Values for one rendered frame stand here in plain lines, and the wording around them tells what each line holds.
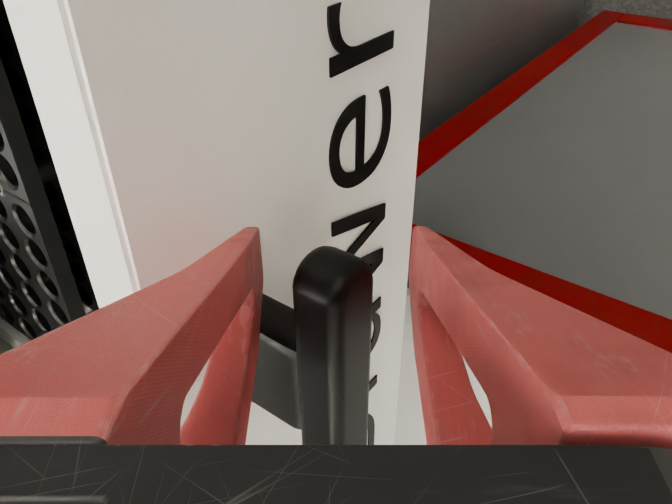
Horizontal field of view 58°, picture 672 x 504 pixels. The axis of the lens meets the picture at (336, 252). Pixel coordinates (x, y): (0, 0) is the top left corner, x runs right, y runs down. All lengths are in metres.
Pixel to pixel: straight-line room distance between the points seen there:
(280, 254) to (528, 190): 0.32
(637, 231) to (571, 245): 0.05
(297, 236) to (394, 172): 0.05
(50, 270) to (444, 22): 0.41
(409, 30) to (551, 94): 0.45
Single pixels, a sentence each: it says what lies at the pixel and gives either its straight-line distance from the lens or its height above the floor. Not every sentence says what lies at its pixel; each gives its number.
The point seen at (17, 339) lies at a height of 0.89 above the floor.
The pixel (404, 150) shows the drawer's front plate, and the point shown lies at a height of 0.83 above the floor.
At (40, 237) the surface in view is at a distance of 0.23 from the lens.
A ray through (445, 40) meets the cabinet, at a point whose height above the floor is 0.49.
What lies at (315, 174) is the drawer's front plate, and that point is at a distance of 0.15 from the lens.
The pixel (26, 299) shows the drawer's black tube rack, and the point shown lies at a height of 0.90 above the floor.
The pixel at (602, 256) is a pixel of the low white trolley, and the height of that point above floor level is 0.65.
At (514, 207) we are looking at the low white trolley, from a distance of 0.43.
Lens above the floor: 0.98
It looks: 41 degrees down
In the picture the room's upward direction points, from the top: 129 degrees counter-clockwise
